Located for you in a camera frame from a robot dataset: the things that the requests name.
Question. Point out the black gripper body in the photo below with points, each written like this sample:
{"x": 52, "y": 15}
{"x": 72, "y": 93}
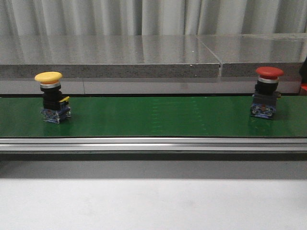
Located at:
{"x": 303, "y": 72}

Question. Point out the red mushroom push button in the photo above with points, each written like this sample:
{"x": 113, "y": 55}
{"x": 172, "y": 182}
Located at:
{"x": 265, "y": 96}

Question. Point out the yellow mushroom push button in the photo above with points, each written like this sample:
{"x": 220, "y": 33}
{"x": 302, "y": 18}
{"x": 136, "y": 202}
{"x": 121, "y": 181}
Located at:
{"x": 55, "y": 106}

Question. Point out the red plastic bin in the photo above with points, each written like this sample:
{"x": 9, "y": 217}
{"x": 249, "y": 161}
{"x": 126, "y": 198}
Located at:
{"x": 303, "y": 89}

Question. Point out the grey stone countertop right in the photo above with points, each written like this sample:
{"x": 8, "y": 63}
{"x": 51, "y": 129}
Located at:
{"x": 241, "y": 54}

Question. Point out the grey stone countertop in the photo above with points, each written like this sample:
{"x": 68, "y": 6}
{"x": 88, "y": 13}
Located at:
{"x": 241, "y": 54}
{"x": 115, "y": 56}

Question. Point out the green conveyor belt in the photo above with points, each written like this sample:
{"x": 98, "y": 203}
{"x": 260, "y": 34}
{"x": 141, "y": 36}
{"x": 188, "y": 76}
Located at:
{"x": 190, "y": 116}

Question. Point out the grey stone countertop left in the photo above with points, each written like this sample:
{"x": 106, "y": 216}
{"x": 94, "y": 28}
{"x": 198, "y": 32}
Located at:
{"x": 115, "y": 56}

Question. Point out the grey curtain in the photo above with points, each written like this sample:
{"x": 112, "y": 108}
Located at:
{"x": 152, "y": 17}

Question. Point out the aluminium conveyor frame rail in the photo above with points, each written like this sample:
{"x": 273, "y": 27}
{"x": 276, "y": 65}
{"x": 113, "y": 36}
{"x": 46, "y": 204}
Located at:
{"x": 32, "y": 145}

